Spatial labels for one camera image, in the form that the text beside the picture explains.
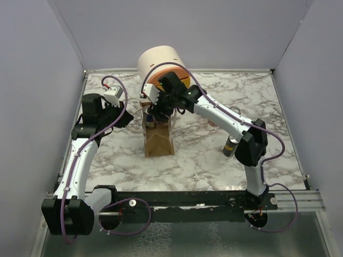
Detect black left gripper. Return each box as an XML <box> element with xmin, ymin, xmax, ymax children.
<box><xmin>99</xmin><ymin>99</ymin><xmax>134</xmax><ymax>128</ymax></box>

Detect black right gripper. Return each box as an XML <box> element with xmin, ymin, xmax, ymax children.
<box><xmin>146</xmin><ymin>88</ymin><xmax>177</xmax><ymax>123</ymax></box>

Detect silver blue energy drink can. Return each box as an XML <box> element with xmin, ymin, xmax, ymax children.
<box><xmin>145</xmin><ymin>114</ymin><xmax>156</xmax><ymax>129</ymax></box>

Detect brown canvas bag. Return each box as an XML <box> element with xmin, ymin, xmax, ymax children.
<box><xmin>139</xmin><ymin>101</ymin><xmax>176</xmax><ymax>157</ymax></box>

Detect purple fanta can front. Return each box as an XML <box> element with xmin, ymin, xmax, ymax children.
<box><xmin>156</xmin><ymin>120</ymin><xmax>169</xmax><ymax>126</ymax></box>

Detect purple fanta can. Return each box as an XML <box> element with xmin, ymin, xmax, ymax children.
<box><xmin>156</xmin><ymin>120</ymin><xmax>169</xmax><ymax>126</ymax></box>
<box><xmin>230</xmin><ymin>107</ymin><xmax>241</xmax><ymax>115</ymax></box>

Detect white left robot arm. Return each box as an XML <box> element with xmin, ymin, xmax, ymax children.
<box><xmin>41</xmin><ymin>92</ymin><xmax>133</xmax><ymax>236</ymax></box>

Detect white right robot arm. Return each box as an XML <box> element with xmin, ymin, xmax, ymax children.
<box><xmin>143</xmin><ymin>72</ymin><xmax>268</xmax><ymax>209</ymax></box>

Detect red cola can front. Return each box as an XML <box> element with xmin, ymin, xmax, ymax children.
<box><xmin>208</xmin><ymin>120</ymin><xmax>217</xmax><ymax>127</ymax></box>

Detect cream round drawer cabinet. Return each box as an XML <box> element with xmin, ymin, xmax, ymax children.
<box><xmin>138</xmin><ymin>46</ymin><xmax>191</xmax><ymax>90</ymax></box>

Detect purple fanta can rear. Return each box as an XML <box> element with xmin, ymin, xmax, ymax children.
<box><xmin>230</xmin><ymin>107</ymin><xmax>241</xmax><ymax>115</ymax></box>

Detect black yellow can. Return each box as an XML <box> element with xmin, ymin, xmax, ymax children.
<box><xmin>222</xmin><ymin>135</ymin><xmax>238</xmax><ymax>157</ymax></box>

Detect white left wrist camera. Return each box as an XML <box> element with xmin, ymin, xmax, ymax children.
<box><xmin>103</xmin><ymin>86</ymin><xmax>123</xmax><ymax>107</ymax></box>

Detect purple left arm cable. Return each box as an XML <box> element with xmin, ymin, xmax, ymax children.
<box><xmin>61</xmin><ymin>75</ymin><xmax>127</xmax><ymax>245</ymax></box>

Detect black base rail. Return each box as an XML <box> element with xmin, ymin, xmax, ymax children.
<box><xmin>95</xmin><ymin>186</ymin><xmax>277</xmax><ymax>229</ymax></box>

